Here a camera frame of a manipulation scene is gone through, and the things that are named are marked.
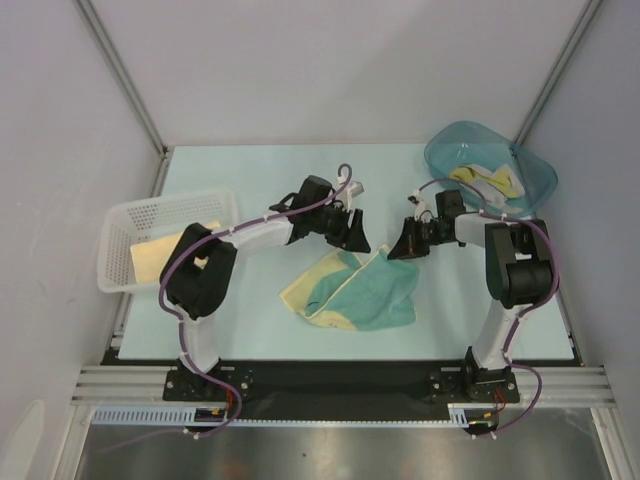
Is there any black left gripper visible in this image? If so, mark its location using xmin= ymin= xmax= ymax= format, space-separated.
xmin=309 ymin=203 xmax=370 ymax=254

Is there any green towel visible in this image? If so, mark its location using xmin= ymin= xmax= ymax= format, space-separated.
xmin=280 ymin=245 xmax=419 ymax=332

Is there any yellow face towel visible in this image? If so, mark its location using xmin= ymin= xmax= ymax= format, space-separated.
xmin=129 ymin=219 xmax=221 ymax=285

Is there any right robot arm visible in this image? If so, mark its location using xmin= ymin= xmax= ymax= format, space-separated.
xmin=388 ymin=190 xmax=559 ymax=402

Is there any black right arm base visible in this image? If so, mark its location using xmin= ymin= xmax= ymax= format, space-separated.
xmin=426 ymin=347 xmax=520 ymax=404

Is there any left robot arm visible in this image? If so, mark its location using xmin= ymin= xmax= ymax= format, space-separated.
xmin=158 ymin=173 xmax=371 ymax=400

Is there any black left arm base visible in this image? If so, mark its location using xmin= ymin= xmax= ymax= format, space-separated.
xmin=162 ymin=361 xmax=253 ymax=402

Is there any grey yellow towel in basin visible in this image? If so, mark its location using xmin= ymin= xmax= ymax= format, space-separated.
xmin=448 ymin=164 xmax=525 ymax=208

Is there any teal plastic basin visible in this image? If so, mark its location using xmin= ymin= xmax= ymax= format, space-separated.
xmin=424 ymin=121 xmax=558 ymax=218

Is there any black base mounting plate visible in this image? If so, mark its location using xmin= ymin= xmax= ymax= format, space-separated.
xmin=99 ymin=357 xmax=581 ymax=424

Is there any white perforated plastic basket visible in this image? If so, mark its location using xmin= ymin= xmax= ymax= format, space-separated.
xmin=97 ymin=188 xmax=239 ymax=294

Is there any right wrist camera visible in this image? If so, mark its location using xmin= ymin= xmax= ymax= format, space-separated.
xmin=407 ymin=190 xmax=433 ymax=221

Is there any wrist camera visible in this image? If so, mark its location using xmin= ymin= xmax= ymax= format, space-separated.
xmin=407 ymin=190 xmax=433 ymax=221
xmin=335 ymin=181 xmax=364 ymax=211

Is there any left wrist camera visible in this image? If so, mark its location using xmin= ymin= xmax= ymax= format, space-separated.
xmin=335 ymin=181 xmax=364 ymax=211

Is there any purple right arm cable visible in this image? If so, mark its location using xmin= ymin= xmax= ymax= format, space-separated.
xmin=414 ymin=178 xmax=561 ymax=441

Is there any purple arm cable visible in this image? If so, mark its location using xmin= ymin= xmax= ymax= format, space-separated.
xmin=97 ymin=163 xmax=354 ymax=454
xmin=414 ymin=178 xmax=561 ymax=441

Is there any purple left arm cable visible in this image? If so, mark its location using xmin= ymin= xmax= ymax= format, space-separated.
xmin=97 ymin=163 xmax=354 ymax=454

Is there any light blue cable duct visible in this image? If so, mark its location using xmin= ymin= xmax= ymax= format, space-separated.
xmin=91 ymin=404 xmax=495 ymax=429

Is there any aluminium front frame rail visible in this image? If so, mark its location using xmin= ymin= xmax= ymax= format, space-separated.
xmin=71 ymin=366 xmax=616 ymax=408

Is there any right rear aluminium post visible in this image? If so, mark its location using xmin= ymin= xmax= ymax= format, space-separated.
xmin=513 ymin=0 xmax=605 ymax=145

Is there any aluminium post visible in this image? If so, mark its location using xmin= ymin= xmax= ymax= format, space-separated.
xmin=513 ymin=0 xmax=605 ymax=145
xmin=73 ymin=0 xmax=168 ymax=158

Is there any left rear aluminium post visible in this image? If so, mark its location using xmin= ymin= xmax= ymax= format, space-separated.
xmin=73 ymin=0 xmax=168 ymax=158

